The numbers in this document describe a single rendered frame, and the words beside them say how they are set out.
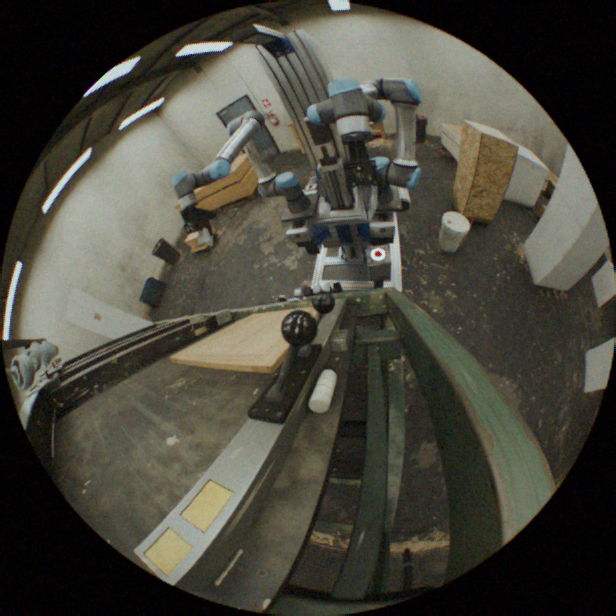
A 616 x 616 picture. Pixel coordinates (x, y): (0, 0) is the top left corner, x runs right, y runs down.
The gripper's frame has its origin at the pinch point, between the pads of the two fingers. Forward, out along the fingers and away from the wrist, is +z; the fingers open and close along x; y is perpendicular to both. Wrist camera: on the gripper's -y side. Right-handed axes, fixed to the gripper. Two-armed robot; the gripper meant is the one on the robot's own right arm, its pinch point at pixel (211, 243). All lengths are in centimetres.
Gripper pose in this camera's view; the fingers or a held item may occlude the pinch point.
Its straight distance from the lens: 90.1
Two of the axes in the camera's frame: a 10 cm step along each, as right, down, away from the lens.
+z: 2.2, 7.4, 6.3
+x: 9.2, 0.6, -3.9
